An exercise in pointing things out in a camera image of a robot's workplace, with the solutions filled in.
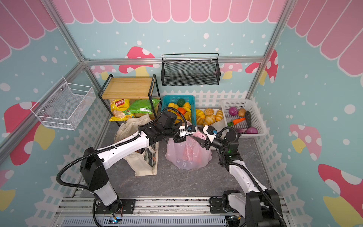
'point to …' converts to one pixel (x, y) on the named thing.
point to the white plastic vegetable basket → (248, 105)
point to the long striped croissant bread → (209, 119)
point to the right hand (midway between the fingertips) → (196, 132)
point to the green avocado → (180, 102)
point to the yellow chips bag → (118, 106)
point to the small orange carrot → (235, 121)
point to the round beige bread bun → (209, 111)
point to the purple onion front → (252, 130)
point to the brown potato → (241, 112)
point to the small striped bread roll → (219, 115)
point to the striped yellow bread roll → (200, 113)
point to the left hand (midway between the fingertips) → (189, 133)
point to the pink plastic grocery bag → (189, 155)
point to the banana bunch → (187, 115)
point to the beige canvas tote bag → (143, 162)
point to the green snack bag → (142, 106)
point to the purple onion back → (233, 110)
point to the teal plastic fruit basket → (167, 99)
